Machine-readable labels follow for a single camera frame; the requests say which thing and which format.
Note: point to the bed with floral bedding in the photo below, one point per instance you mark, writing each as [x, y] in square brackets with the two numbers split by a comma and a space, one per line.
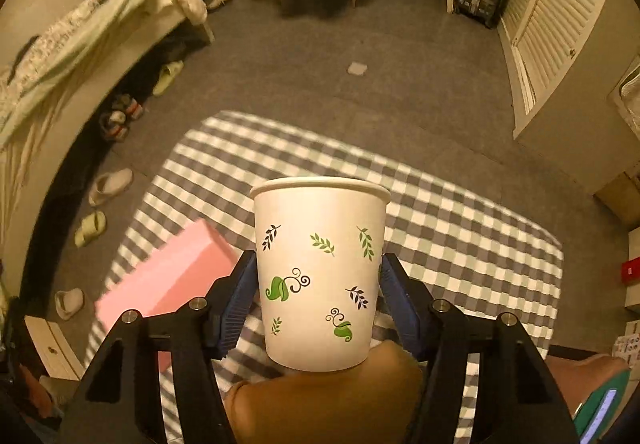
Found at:
[51, 91]

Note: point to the white louvered wardrobe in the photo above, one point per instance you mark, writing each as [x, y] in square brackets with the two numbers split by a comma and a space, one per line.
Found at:
[566, 59]

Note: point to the pink faceted cup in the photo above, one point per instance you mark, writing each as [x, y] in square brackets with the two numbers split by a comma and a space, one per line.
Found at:
[183, 268]

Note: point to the green notebook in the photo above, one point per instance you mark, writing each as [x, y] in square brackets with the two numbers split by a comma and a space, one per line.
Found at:
[588, 408]

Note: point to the white leaf-print paper cup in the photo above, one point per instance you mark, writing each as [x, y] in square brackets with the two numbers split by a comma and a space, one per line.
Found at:
[320, 278]

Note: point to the white slipper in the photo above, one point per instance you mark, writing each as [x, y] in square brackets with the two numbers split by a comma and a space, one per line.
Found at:
[109, 185]
[68, 303]

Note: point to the white slipper lower left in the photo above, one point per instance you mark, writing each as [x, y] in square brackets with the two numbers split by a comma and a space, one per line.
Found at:
[68, 303]

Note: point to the green slipper under bed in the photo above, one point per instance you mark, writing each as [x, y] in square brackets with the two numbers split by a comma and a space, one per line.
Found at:
[168, 74]

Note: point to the sneaker pair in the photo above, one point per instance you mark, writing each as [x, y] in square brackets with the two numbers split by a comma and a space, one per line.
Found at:
[114, 124]

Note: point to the brown kraft paper cup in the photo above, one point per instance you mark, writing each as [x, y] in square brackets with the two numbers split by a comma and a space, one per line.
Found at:
[370, 403]

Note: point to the smartphone with lit screen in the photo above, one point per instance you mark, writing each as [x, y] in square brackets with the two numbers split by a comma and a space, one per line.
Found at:
[596, 421]

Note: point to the grey checkered tablecloth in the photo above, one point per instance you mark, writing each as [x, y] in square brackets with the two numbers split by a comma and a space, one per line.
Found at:
[481, 257]

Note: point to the brown plastic stool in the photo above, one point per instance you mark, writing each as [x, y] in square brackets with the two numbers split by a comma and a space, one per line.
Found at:
[578, 373]

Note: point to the green slipper near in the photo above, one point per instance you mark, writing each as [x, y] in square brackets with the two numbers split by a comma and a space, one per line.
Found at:
[91, 227]

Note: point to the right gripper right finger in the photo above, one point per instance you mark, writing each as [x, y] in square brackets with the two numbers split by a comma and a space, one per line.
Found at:
[517, 399]

